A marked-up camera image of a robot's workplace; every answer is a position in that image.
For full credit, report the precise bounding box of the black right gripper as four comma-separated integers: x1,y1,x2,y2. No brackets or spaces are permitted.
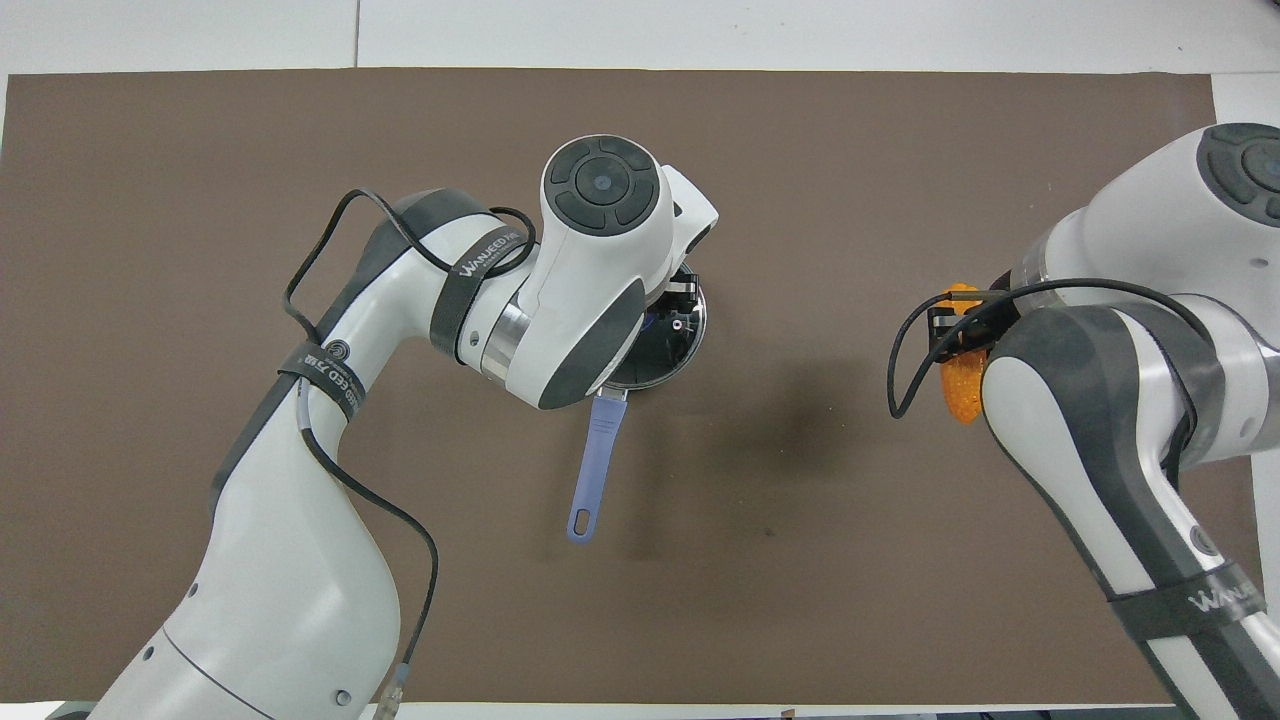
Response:
927,292,1023,363

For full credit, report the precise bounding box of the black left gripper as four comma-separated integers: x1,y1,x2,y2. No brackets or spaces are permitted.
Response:
655,264,701,333

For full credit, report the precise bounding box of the glass lid with blue knob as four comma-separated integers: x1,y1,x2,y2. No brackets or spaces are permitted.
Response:
598,278,710,392

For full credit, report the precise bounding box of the orange corn cob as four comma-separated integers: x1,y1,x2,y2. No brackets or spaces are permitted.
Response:
943,283,989,426

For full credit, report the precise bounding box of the brown table mat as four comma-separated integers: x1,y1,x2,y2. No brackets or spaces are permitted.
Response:
0,68,1263,707

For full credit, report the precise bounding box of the dark pot with blue handle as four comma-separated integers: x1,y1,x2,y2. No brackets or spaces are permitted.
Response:
566,380,641,545

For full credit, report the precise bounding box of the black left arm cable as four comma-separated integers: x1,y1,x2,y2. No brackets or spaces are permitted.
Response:
283,188,541,720

